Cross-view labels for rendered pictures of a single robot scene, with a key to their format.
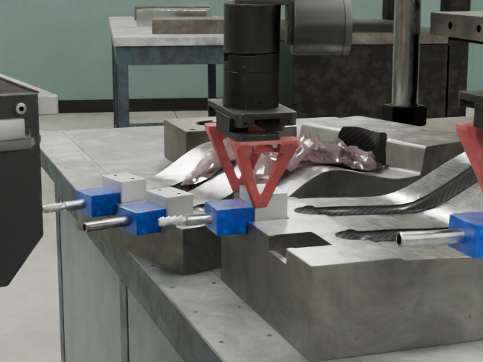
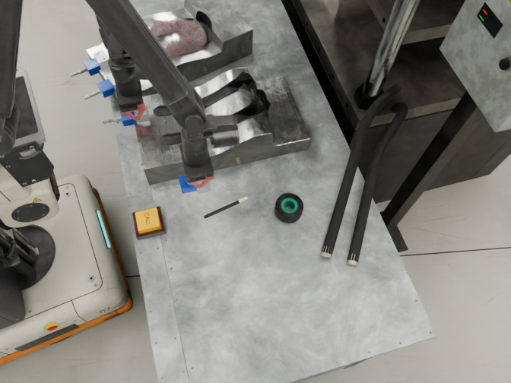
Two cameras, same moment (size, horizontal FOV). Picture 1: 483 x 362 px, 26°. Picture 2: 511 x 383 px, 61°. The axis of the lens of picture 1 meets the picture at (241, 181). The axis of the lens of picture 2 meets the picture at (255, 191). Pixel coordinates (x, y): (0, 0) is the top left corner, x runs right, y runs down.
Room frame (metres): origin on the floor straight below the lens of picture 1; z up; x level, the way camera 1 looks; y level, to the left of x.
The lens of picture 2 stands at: (0.27, -0.36, 1.93)
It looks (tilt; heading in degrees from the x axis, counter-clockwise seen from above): 62 degrees down; 359
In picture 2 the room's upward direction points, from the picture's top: 4 degrees clockwise
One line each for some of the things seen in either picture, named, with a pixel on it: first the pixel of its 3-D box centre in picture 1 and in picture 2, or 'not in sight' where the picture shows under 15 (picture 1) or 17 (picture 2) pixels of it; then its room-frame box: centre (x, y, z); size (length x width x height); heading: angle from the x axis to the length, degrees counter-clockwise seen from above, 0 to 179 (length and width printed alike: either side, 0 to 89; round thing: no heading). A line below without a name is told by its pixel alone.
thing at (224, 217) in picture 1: (220, 217); (125, 117); (1.05, 0.02, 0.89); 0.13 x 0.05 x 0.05; 109
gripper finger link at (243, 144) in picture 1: (256, 159); (133, 106); (1.05, -0.02, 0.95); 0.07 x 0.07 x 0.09; 18
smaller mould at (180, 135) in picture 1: (228, 141); not in sight; (1.84, 0.02, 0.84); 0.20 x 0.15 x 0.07; 109
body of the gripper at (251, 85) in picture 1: (251, 87); (126, 83); (1.06, -0.01, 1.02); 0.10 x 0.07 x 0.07; 18
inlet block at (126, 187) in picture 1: (90, 202); (90, 68); (1.27, 0.19, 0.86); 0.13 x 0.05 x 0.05; 126
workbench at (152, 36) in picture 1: (175, 88); not in sight; (5.90, 0.38, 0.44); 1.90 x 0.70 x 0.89; 8
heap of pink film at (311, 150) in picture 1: (287, 152); (169, 37); (1.38, -0.06, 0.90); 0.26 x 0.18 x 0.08; 126
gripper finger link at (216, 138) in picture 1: (243, 151); not in sight; (1.09, 0.00, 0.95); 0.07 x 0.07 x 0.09; 18
